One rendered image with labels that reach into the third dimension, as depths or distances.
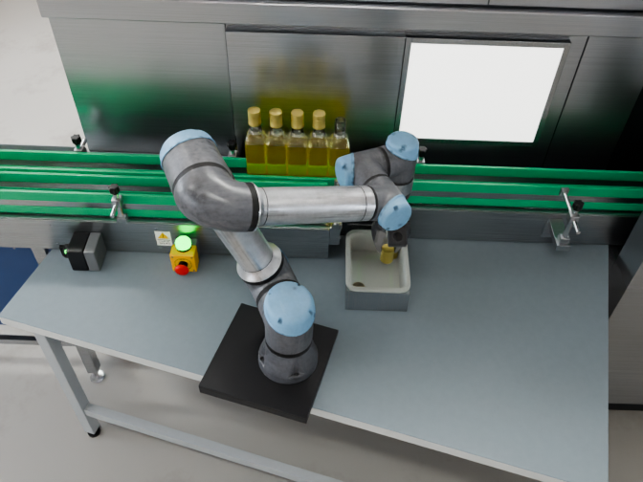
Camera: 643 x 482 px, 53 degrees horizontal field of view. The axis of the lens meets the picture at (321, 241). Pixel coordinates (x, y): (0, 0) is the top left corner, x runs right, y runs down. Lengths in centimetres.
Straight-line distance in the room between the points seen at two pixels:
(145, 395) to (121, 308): 77
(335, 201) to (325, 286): 59
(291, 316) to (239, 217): 35
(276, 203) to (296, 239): 62
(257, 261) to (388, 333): 45
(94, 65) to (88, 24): 12
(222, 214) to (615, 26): 115
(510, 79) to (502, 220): 40
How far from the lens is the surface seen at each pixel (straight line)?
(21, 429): 264
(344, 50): 178
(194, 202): 120
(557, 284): 198
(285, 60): 180
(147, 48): 188
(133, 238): 193
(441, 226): 195
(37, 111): 401
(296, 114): 173
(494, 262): 198
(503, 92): 190
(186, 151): 127
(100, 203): 189
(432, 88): 186
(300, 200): 125
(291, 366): 158
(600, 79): 199
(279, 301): 148
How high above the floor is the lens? 218
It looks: 47 degrees down
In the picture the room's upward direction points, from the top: 2 degrees clockwise
